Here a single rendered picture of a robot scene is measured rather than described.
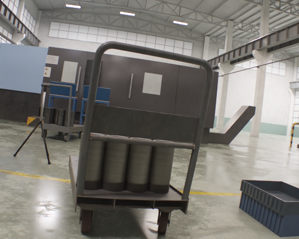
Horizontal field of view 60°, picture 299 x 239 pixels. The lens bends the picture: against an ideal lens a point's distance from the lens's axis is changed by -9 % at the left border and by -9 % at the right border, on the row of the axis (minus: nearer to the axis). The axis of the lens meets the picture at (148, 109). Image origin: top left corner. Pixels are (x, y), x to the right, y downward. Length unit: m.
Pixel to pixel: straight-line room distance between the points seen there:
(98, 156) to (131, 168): 0.19
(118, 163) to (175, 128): 0.34
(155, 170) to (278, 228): 0.91
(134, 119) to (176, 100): 6.37
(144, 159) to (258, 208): 1.03
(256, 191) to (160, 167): 0.88
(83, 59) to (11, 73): 1.95
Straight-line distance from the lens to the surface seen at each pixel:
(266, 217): 2.07
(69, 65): 7.54
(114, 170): 1.45
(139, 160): 1.47
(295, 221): 1.98
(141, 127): 1.29
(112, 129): 1.27
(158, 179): 1.53
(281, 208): 1.91
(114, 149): 1.43
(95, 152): 1.41
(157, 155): 1.51
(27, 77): 7.71
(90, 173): 1.43
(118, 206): 1.45
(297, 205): 1.95
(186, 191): 1.48
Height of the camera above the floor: 0.68
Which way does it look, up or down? 1 degrees up
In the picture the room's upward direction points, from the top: 7 degrees clockwise
